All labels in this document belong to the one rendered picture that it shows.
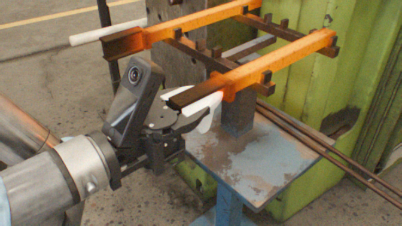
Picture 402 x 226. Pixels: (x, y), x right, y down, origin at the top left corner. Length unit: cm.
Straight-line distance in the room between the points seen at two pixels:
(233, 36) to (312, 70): 26
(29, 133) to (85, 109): 163
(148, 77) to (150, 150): 11
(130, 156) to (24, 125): 16
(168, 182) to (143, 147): 114
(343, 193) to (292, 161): 90
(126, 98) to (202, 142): 42
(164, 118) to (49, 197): 17
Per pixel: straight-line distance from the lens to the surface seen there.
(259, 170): 76
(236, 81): 53
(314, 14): 97
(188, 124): 44
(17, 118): 52
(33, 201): 41
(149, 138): 44
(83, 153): 41
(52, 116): 215
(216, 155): 79
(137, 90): 41
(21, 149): 52
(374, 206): 170
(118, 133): 43
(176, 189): 157
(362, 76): 138
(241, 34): 110
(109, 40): 66
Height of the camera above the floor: 121
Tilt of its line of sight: 37 degrees down
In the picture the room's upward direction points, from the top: straight up
